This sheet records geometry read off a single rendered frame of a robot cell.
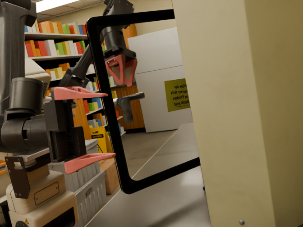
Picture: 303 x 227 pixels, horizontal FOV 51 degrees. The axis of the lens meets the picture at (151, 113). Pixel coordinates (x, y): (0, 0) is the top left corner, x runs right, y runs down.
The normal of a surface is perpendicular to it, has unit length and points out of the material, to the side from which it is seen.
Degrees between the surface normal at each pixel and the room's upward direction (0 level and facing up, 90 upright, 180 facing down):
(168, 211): 0
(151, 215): 0
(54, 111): 83
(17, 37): 64
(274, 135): 90
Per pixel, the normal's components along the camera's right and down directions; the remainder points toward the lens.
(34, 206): 0.85, 0.06
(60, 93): 0.00, 0.05
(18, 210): -0.52, 0.23
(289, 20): 0.43, 0.06
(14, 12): 0.61, -0.47
